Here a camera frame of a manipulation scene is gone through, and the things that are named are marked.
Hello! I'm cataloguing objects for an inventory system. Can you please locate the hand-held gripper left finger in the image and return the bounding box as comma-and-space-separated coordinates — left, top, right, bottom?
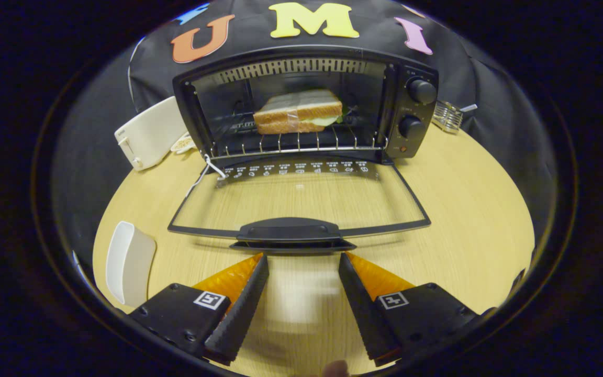
129, 253, 270, 365

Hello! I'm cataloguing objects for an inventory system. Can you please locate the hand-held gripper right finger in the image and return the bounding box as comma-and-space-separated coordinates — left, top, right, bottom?
338, 251, 490, 367

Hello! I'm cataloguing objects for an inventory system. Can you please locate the black toaster oven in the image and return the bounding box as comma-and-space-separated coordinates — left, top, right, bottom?
167, 45, 439, 256

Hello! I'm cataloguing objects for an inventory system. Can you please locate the sandwich with lettuce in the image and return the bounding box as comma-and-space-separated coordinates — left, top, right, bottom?
253, 89, 344, 135

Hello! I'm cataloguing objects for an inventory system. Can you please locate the white bread toaster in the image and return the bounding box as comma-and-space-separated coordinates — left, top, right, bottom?
114, 96, 189, 172

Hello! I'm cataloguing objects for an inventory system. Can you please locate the white rectangular plate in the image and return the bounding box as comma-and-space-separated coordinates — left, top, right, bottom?
105, 221, 157, 308

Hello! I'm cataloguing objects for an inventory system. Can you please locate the white compartment dish with grains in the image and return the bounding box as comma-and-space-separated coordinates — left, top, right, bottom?
170, 132, 197, 155

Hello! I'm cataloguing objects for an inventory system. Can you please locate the black backdrop cloth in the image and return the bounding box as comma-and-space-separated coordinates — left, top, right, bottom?
53, 0, 559, 247

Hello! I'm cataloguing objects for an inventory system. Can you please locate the metal wire rack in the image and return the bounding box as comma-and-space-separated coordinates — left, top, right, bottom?
431, 100, 478, 135

